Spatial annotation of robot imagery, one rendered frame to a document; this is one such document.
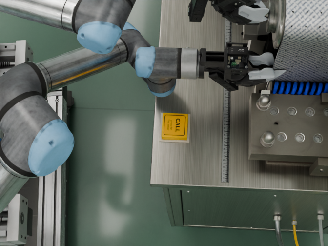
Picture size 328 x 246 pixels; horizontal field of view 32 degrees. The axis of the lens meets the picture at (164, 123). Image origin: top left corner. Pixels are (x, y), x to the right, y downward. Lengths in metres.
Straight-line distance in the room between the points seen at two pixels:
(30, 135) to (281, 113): 0.62
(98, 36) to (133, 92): 1.50
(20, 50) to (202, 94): 0.62
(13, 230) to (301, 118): 0.86
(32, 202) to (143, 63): 1.08
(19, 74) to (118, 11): 0.30
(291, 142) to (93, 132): 1.28
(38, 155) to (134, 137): 1.34
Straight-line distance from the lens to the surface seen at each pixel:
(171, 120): 1.55
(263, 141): 1.41
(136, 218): 2.43
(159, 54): 1.38
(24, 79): 1.29
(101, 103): 2.58
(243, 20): 1.24
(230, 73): 1.37
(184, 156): 1.55
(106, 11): 1.11
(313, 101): 1.49
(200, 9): 1.22
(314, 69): 1.44
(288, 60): 1.38
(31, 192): 2.31
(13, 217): 1.72
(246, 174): 1.54
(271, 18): 1.28
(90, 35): 1.09
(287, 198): 1.67
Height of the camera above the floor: 2.39
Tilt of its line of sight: 72 degrees down
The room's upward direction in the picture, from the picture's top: 8 degrees counter-clockwise
